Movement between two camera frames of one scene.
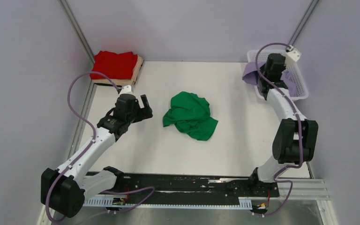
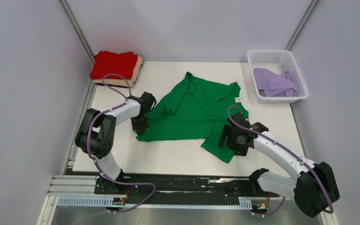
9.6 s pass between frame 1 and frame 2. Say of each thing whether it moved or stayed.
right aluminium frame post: stayed
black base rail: stayed
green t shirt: moved
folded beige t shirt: stayed
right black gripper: moved
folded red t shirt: stayed
